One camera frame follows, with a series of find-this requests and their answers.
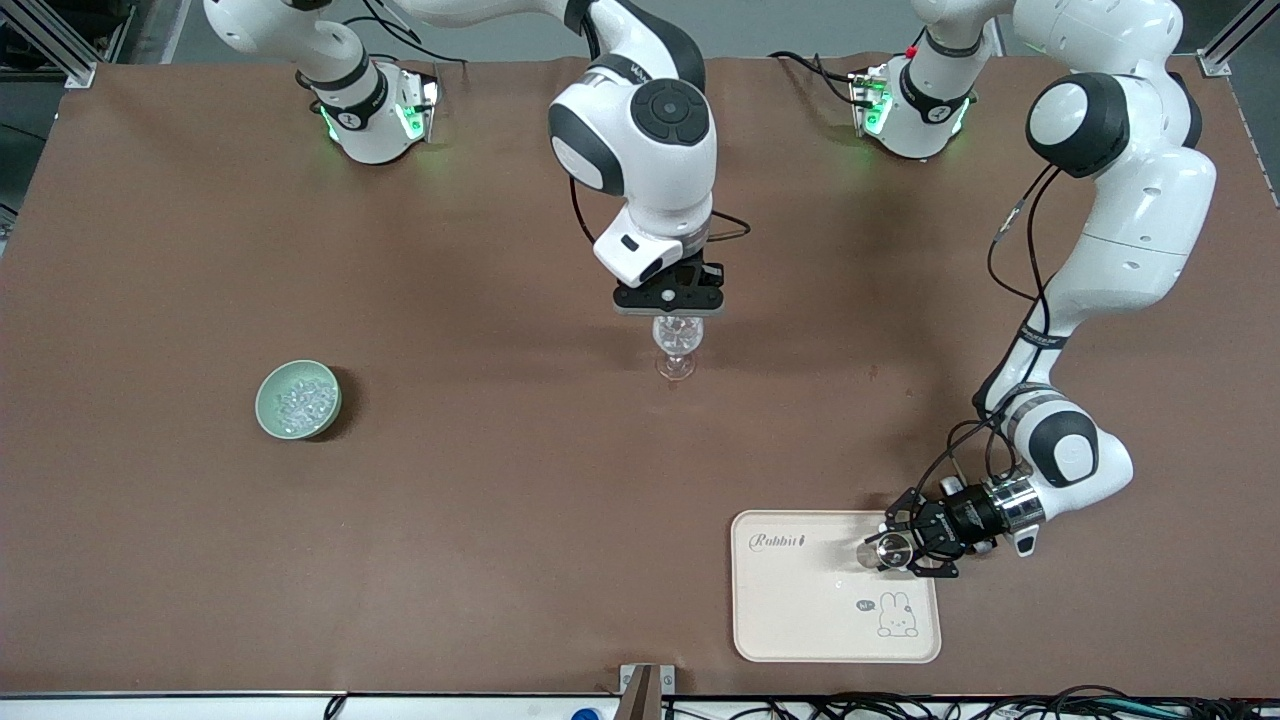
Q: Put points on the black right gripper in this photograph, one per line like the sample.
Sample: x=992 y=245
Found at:
x=696 y=264

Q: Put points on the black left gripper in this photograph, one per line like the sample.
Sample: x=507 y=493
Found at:
x=966 y=517

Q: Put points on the silver metal jigger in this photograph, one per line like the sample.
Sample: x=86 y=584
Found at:
x=885 y=552

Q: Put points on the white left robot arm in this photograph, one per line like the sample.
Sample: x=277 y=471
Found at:
x=1140 y=200

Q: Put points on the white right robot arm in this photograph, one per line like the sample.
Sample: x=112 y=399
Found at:
x=640 y=150

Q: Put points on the clear stemmed wine glass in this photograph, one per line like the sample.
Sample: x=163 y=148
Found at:
x=677 y=345

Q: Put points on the pile of clear ice cubes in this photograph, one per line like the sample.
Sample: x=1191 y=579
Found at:
x=303 y=400

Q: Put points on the cream rabbit print tray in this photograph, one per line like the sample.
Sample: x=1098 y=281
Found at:
x=800 y=600

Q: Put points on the brown table cover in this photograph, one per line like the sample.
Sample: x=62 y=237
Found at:
x=500 y=550

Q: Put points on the small blue object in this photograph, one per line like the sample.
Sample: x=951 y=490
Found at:
x=587 y=714

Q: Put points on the mint green bowl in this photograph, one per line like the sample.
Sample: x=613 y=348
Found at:
x=265 y=410

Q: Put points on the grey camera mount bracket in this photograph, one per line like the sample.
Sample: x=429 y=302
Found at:
x=647 y=695

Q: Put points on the aluminium frame profile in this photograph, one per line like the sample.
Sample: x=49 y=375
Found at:
x=1215 y=60
x=70 y=60

